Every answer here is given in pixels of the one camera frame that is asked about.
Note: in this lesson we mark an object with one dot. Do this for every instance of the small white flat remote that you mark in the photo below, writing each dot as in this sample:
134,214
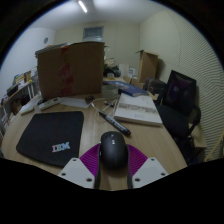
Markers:
27,109

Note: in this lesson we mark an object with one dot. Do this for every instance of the round wall clock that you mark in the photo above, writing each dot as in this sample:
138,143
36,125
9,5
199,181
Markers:
45,40

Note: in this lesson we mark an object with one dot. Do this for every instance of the open white book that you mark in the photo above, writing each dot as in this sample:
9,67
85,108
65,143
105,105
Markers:
136,110

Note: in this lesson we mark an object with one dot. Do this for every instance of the small dark clip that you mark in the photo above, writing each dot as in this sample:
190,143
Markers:
89,99

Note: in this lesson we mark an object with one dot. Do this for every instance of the tall open cardboard box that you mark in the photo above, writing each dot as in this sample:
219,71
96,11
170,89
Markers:
148,66

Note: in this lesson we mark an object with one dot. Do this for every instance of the blue book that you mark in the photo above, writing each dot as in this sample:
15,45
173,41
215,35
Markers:
133,90

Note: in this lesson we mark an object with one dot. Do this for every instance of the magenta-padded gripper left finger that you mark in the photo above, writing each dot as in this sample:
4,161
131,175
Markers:
75,171

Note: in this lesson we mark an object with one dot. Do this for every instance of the large taped cardboard box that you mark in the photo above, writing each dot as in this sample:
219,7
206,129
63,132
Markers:
85,68

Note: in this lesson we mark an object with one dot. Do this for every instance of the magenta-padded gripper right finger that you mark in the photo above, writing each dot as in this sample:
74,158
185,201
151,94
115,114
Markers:
148,170

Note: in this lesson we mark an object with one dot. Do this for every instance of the black computer mouse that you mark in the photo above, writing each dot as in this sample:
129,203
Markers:
113,150

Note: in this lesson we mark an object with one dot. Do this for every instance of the black marker pen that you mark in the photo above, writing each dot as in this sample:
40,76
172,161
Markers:
115,124

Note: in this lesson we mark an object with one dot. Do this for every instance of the clear plastic container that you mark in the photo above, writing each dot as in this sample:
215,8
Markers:
109,91

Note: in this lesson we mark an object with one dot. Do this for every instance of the ceiling tube light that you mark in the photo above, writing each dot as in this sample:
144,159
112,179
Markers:
82,6

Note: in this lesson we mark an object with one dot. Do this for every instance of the black office chair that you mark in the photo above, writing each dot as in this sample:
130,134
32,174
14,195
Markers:
178,113

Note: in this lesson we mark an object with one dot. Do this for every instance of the cluttered shelf unit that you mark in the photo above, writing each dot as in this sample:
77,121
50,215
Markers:
15,96

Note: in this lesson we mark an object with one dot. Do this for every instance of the white paper sheet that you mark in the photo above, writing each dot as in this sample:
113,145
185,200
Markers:
74,102

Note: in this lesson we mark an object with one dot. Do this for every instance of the small wall window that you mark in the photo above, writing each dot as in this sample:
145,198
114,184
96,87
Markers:
93,33

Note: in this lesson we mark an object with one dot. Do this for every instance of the black mouse pad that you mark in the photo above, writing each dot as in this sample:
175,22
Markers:
50,133

